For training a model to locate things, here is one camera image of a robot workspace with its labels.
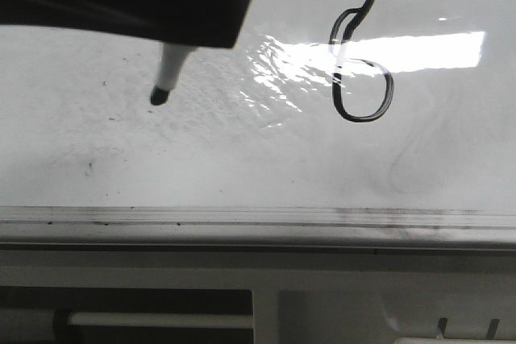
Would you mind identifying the white black-tipped whiteboard marker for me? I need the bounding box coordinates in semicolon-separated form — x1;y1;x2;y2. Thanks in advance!
150;43;198;106

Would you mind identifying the white plastic robot base housing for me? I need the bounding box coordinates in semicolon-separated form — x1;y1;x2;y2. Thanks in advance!
1;250;515;343

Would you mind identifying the white glossy whiteboard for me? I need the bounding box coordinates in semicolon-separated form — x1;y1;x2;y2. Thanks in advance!
1;0;515;213

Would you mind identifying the grey aluminium whiteboard frame rail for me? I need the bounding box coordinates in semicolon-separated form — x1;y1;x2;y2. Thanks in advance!
1;206;515;251

